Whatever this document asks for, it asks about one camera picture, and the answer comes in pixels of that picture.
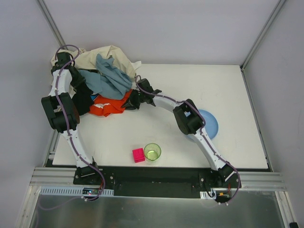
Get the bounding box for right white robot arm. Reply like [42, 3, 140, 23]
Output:
[122, 78, 240, 182]

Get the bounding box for orange cloth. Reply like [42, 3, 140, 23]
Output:
[89, 89, 133, 117]

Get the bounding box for blue plastic plate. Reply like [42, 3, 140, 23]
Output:
[199, 109, 219, 139]

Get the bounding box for right aluminium corner post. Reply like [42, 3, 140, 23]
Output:
[239, 0, 288, 72]

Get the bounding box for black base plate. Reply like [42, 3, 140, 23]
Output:
[73, 166, 241, 199]

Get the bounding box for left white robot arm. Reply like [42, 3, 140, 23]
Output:
[41, 52, 102, 185]

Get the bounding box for blue-grey cloth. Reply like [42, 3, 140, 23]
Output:
[79, 54, 132, 100]

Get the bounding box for black cloth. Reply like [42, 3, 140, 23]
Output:
[72, 83, 94, 115]

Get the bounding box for left white cable duct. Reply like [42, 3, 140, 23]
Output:
[40, 186, 114, 197]

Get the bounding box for green transparent cup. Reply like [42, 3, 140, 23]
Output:
[143, 143, 162, 162]

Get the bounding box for aluminium corner post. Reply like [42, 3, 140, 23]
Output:
[35, 0, 66, 46]
[239, 0, 288, 72]

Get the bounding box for beige cloth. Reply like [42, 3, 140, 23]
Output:
[50, 45, 139, 84]

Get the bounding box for pink plastic cube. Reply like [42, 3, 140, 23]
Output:
[132, 148, 145, 163]

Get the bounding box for left aluminium corner post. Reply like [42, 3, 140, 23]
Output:
[35, 0, 66, 46]

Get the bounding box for white cable duct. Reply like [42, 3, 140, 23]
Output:
[200, 191, 216, 200]
[40, 186, 114, 197]

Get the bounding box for right white cable duct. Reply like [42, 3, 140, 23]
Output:
[200, 191, 216, 200]

